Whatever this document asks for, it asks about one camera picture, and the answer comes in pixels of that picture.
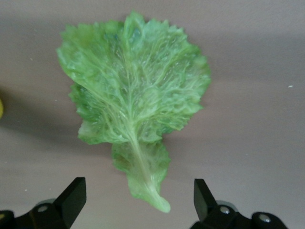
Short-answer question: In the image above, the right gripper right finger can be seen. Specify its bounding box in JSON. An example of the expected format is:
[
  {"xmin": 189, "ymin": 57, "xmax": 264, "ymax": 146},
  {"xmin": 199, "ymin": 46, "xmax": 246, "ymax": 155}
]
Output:
[{"xmin": 190, "ymin": 178, "xmax": 288, "ymax": 229}]

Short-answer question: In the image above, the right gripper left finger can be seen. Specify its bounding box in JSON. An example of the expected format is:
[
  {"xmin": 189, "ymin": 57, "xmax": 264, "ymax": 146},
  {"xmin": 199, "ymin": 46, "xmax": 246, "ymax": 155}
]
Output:
[{"xmin": 0, "ymin": 177, "xmax": 86, "ymax": 229}]

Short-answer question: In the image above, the green lettuce leaf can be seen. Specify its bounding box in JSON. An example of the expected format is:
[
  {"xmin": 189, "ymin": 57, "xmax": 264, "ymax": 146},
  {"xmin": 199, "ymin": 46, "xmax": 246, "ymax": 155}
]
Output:
[{"xmin": 56, "ymin": 9, "xmax": 212, "ymax": 214}]

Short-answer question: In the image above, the brown table cover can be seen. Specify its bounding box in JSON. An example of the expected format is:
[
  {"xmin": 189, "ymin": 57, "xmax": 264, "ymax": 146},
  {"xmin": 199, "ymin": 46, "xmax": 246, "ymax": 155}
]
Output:
[{"xmin": 0, "ymin": 0, "xmax": 305, "ymax": 229}]

